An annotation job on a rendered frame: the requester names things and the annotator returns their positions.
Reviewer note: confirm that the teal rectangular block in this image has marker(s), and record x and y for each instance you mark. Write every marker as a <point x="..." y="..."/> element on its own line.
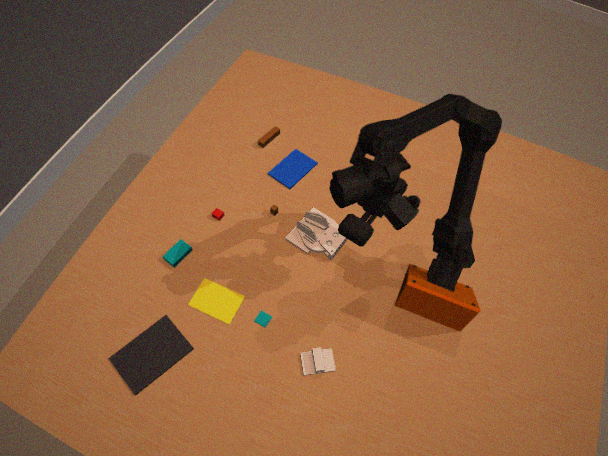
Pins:
<point x="177" y="253"/>

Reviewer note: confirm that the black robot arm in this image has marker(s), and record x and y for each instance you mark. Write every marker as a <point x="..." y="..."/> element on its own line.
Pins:
<point x="384" y="140"/>

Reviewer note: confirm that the yellow flat plate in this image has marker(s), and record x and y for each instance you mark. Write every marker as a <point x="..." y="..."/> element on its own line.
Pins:
<point x="216" y="301"/>

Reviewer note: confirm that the small teal square block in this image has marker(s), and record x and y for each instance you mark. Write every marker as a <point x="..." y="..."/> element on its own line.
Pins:
<point x="263" y="318"/>

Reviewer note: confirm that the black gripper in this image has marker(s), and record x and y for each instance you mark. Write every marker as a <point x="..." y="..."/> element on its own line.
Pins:
<point x="357" y="229"/>

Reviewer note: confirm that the blue flat square plate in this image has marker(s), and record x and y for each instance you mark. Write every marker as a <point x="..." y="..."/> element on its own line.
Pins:
<point x="292" y="168"/>

